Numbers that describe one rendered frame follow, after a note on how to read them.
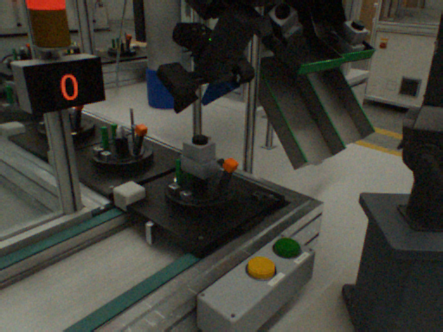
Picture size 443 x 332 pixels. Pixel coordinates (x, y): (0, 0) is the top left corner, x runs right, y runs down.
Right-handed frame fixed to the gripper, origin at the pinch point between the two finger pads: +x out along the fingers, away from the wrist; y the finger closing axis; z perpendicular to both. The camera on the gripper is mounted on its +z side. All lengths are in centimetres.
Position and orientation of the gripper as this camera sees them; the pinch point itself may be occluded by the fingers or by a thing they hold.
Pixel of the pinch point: (197, 94)
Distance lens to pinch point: 73.3
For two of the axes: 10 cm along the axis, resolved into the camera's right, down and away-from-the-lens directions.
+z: -5.9, -7.7, 2.3
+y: -6.8, 3.1, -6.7
